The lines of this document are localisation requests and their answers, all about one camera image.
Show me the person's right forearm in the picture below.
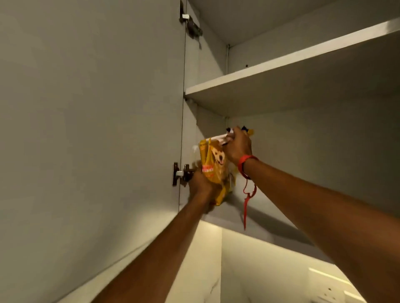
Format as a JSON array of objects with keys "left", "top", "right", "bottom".
[{"left": 243, "top": 159, "right": 400, "bottom": 303}]

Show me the yellow dog food bag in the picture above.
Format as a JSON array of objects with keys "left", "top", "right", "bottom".
[{"left": 199, "top": 126, "right": 254, "bottom": 206}]

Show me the white wall socket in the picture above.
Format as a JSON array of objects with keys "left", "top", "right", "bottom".
[{"left": 308, "top": 268, "right": 368, "bottom": 303}]

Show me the person's right hand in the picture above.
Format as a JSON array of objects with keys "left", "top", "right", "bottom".
[{"left": 222, "top": 126, "right": 253, "bottom": 166}]

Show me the white wall cabinet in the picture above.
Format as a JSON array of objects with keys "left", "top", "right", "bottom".
[{"left": 178, "top": 0, "right": 400, "bottom": 264}]

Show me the person's left hand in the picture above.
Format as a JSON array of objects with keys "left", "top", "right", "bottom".
[{"left": 188, "top": 167, "right": 223, "bottom": 215}]

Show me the person's left forearm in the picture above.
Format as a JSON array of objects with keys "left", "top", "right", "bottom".
[{"left": 91, "top": 190, "right": 216, "bottom": 303}]

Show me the red thread wristband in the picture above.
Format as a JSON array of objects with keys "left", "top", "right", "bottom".
[{"left": 237, "top": 155, "right": 260, "bottom": 231}]

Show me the metal cabinet hinge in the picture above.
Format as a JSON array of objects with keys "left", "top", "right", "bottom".
[
  {"left": 179, "top": 0, "right": 204, "bottom": 50},
  {"left": 172, "top": 162, "right": 197, "bottom": 187}
]

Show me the white cabinet shelf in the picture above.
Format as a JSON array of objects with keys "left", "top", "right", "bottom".
[{"left": 184, "top": 17, "right": 400, "bottom": 117}]

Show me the white cabinet door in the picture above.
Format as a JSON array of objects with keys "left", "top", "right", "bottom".
[{"left": 0, "top": 0, "right": 187, "bottom": 303}]

